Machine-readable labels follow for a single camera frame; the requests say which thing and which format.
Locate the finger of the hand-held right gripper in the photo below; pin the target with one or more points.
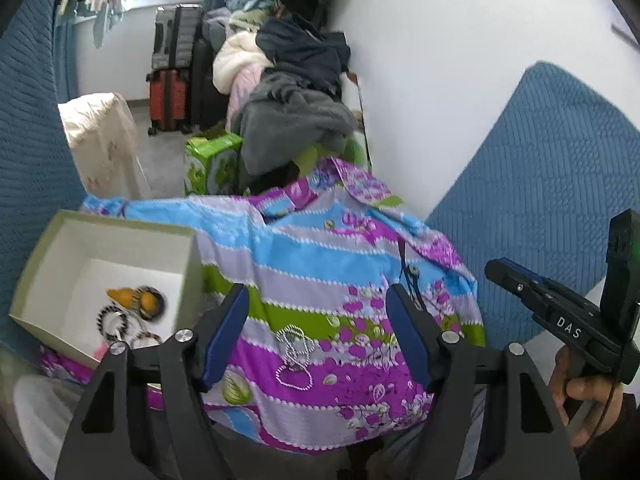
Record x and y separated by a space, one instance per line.
510 282
560 292

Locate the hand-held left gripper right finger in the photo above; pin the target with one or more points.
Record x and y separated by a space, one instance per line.
405 330

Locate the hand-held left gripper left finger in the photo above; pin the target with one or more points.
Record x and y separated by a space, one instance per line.
227 340

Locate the silver bangle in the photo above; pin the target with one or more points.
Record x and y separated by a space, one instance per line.
136 327

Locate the orange gourd pendant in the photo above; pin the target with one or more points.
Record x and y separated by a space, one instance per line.
125 296

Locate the white cardboard box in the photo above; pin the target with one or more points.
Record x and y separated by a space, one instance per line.
75 260

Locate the person's right forearm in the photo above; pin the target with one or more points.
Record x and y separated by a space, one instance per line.
615 450

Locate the person's right hand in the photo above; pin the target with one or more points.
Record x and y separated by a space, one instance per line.
585 405

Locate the floral purple blue cloth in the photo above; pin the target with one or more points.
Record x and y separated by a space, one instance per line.
310 270

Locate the person's right leg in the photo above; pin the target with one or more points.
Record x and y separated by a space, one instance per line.
400 440

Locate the person's leg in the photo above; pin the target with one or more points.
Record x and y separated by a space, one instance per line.
400 440
40 420

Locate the large blue quilted chair cushion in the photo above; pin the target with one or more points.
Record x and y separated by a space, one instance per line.
540 170

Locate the green printed carton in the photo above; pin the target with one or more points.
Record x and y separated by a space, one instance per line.
212 165

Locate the person's left leg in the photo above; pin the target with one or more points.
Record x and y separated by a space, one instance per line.
40 420

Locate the grey fleece garment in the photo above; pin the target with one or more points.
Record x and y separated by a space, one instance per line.
295 115

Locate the pink garment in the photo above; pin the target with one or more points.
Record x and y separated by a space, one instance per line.
242 95

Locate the red suitcase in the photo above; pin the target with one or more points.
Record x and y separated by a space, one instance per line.
170 100

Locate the black suitcase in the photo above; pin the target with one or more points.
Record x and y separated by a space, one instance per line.
207 85

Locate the white fluffy coat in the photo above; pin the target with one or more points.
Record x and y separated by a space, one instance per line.
240 55

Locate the navy jacket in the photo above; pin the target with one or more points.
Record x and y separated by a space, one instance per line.
305 55

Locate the grey suitcase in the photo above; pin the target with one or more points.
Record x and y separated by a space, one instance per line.
177 35

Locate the light blue hanging garment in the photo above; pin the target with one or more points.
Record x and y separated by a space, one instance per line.
107 25

